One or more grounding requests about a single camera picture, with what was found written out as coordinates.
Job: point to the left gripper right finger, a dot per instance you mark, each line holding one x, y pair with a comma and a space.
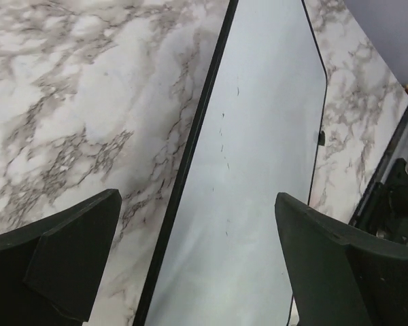
339, 274

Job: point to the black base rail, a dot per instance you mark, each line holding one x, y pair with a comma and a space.
383, 208

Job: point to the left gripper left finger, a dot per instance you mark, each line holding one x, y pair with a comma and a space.
51, 269

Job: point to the black framed whiteboard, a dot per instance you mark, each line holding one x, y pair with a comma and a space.
218, 259

